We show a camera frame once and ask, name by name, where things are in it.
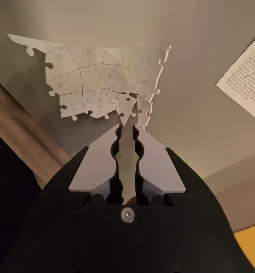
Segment person's black clothing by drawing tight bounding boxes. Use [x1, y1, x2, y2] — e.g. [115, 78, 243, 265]
[0, 128, 43, 273]

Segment white instruction leaflet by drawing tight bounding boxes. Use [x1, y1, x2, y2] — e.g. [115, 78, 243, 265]
[216, 30, 255, 127]

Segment white puzzle piece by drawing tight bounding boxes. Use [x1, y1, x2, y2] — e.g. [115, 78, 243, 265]
[115, 94, 138, 127]

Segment person's beige trouser leg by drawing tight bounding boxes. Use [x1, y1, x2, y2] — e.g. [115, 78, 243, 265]
[0, 74, 73, 191]

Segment partly built puzzle ball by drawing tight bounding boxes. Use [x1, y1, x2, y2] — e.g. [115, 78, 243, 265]
[7, 33, 172, 131]

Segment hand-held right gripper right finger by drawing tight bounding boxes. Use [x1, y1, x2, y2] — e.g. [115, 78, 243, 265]
[133, 124, 187, 205]

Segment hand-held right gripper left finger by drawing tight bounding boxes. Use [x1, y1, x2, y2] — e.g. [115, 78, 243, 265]
[68, 123, 122, 205]

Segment yellow plastic bin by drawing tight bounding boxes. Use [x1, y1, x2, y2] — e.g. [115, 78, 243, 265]
[234, 226, 255, 273]

